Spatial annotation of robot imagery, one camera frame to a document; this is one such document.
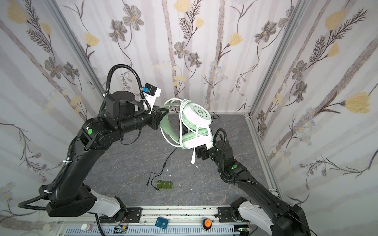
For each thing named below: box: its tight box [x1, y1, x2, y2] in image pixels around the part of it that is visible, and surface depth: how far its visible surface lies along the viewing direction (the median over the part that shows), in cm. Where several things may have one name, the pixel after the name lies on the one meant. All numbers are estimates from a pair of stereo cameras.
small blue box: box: [155, 217, 169, 230], surface depth 72 cm
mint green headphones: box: [159, 98, 214, 149], surface depth 44 cm
